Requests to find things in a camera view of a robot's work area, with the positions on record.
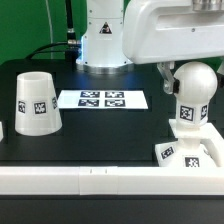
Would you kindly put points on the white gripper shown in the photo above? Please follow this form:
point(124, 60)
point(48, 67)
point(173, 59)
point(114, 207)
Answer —
point(172, 30)

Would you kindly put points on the white lamp bulb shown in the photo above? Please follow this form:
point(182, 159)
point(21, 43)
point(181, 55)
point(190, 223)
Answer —
point(198, 84)

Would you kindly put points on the white lamp base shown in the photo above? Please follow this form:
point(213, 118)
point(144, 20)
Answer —
point(188, 150)

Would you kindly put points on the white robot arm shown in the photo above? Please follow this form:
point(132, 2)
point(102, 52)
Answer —
point(101, 45)

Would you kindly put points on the white conical lamp shade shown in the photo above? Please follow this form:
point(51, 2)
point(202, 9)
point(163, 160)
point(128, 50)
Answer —
point(37, 111)

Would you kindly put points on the white marker sheet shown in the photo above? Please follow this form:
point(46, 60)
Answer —
point(102, 99)

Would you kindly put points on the white right wall bar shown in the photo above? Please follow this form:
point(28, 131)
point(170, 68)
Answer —
point(216, 150)

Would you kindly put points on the white wall bar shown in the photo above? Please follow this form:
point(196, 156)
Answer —
point(1, 132)
point(216, 150)
point(110, 181)

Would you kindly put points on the white front wall bar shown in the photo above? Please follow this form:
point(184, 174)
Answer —
point(110, 181)

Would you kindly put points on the white left wall bar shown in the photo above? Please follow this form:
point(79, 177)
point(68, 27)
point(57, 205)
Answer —
point(1, 132)

